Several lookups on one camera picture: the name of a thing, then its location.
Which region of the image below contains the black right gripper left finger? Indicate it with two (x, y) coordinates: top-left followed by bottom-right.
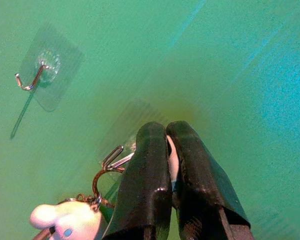
(103, 121), (173, 240)

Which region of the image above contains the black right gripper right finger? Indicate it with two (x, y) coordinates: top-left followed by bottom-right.
(165, 120), (252, 240)

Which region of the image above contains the small silver split ring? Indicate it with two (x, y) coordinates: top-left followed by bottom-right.
(89, 192), (103, 213)

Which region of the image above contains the copper key ring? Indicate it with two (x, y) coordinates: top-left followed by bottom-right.
(91, 168), (116, 209)

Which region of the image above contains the pink bear figurine keychain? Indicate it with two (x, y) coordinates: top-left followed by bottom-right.
(29, 201), (103, 240)

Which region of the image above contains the clear adhesive metal wall hook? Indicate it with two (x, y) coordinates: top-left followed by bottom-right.
(97, 99), (165, 181)
(14, 27), (86, 112)

